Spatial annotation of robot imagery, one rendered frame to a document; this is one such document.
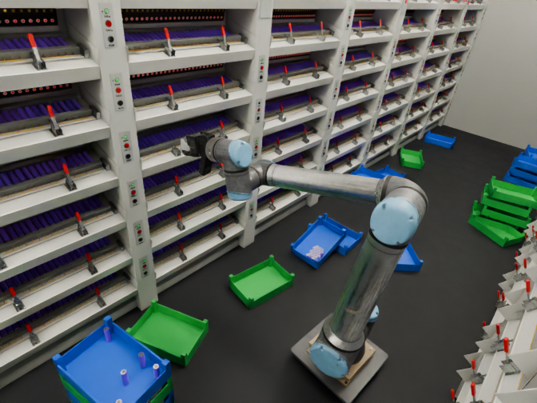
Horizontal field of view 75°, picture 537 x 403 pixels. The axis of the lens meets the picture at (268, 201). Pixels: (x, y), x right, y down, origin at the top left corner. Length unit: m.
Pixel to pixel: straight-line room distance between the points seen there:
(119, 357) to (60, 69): 0.93
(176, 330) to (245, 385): 0.42
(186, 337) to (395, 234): 1.14
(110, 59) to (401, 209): 0.99
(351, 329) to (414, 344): 0.74
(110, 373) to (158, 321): 0.55
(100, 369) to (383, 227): 1.00
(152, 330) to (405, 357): 1.19
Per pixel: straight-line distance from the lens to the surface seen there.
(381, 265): 1.06
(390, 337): 1.94
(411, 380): 1.84
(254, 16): 1.68
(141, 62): 1.35
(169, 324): 1.83
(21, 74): 1.22
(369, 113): 2.99
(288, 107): 2.10
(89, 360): 1.40
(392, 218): 0.97
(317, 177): 1.21
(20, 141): 1.29
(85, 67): 1.27
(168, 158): 1.53
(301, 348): 1.70
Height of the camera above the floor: 1.44
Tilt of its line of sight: 33 degrees down
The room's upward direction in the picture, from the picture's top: 6 degrees clockwise
